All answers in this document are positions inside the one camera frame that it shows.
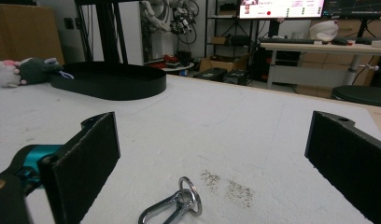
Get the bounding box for black keyboard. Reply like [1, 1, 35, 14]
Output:
[258, 37, 318, 45]

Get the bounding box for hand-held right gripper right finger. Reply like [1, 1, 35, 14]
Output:
[304, 110, 381, 224]

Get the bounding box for round white side table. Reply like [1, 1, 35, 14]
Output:
[144, 53, 196, 77]

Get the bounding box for open cardboard box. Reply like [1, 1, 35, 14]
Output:
[199, 53, 251, 74]

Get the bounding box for black metal shelf rack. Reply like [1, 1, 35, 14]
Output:
[205, 0, 261, 59]

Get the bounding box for dark grey plush toy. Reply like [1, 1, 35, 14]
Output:
[18, 57, 75, 86]

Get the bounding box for black oval tray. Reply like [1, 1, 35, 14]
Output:
[49, 61, 167, 102]

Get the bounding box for black metal stand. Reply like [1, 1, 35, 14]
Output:
[74, 0, 129, 65]

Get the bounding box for monitor with dark screen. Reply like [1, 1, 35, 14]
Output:
[322, 0, 381, 19]

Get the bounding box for monitor with white screen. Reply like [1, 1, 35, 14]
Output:
[238, 0, 325, 20]

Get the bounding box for black equipment case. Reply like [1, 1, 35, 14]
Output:
[222, 68, 249, 86]
[192, 67, 229, 83]

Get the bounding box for white and pink plush toy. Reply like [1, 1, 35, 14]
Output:
[0, 59, 28, 89]

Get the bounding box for brown cardboard board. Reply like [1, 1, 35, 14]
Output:
[0, 3, 65, 65]

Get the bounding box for silver carabiner with key ring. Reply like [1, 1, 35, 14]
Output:
[137, 175, 203, 224]

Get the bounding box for light wooden desk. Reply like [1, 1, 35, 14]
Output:
[260, 41, 381, 91]

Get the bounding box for white cap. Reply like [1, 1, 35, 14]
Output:
[309, 20, 340, 43]

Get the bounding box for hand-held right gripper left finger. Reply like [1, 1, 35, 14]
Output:
[37, 111, 121, 224]

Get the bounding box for black round stool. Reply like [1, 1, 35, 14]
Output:
[331, 85, 381, 108]

